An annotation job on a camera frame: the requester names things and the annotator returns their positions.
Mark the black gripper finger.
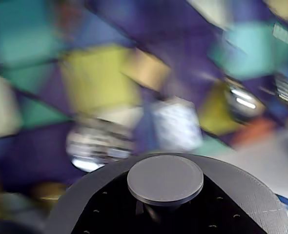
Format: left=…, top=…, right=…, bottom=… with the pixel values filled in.
left=156, top=174, right=266, bottom=234
left=72, top=172, right=144, bottom=234

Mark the gray round lid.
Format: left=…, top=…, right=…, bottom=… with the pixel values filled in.
left=46, top=152, right=288, bottom=234

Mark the steel skimmer spoon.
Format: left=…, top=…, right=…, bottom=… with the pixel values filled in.
left=65, top=117, right=135, bottom=173

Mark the steel slotted spatula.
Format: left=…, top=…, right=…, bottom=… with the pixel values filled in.
left=150, top=97, right=204, bottom=152

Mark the steel ladle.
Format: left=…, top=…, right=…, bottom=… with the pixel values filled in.
left=226, top=80, right=266, bottom=124

